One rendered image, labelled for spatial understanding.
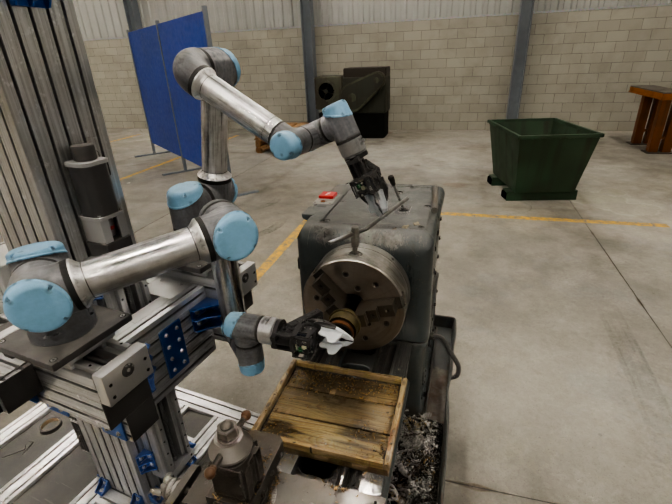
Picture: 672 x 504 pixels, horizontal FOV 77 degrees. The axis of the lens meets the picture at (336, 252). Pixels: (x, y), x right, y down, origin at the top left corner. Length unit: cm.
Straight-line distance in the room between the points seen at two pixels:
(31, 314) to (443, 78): 1045
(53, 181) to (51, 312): 45
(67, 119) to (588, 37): 1061
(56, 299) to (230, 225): 38
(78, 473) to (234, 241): 149
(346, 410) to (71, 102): 112
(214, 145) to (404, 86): 974
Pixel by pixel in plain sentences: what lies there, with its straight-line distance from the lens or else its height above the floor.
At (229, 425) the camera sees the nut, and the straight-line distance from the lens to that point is 82.
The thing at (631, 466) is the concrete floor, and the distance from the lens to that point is 256.
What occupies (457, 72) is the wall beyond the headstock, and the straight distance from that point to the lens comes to 1097.
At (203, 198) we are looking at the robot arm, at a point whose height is 135.
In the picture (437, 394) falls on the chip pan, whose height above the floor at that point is 54.
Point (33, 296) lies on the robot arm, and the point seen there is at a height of 136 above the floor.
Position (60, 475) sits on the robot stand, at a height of 21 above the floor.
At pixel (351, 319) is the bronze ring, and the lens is 116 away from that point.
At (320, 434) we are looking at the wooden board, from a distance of 118.
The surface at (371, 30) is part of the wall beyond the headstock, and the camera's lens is 1117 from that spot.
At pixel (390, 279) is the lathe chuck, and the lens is 119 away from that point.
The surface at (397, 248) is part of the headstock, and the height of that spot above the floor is 121.
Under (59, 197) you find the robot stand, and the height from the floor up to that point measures 144.
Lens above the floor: 176
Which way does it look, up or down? 25 degrees down
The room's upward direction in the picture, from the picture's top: 2 degrees counter-clockwise
